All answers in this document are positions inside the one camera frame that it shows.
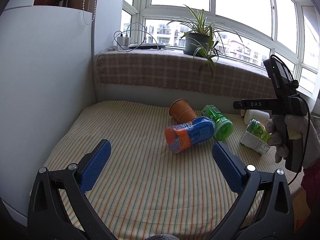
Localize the green white carton cup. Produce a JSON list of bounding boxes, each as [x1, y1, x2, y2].
[[240, 119, 270, 155]]

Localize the green cut bottle cup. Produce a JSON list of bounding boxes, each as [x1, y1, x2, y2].
[[201, 105, 234, 141]]

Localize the blue orange cut bottle cup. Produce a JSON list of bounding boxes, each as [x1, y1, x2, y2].
[[164, 116, 215, 153]]

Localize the orange paper cup near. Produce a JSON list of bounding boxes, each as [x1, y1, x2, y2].
[[169, 99, 198, 124]]

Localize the white gloved right hand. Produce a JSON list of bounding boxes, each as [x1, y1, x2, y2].
[[265, 115, 319, 169]]

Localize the striped mattress cover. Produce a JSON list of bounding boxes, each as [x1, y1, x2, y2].
[[30, 100, 304, 240]]

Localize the plaid windowsill cloth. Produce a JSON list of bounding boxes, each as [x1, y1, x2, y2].
[[96, 51, 276, 99]]

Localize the potted spider plant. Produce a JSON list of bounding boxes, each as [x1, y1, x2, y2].
[[166, 4, 244, 78]]

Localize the white charger plugs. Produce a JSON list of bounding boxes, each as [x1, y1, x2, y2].
[[114, 34, 130, 50]]

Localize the dark flat tray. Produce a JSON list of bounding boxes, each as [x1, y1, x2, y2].
[[129, 43, 166, 50]]

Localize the beaded blind cord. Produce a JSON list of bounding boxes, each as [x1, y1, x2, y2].
[[81, 0, 101, 26]]

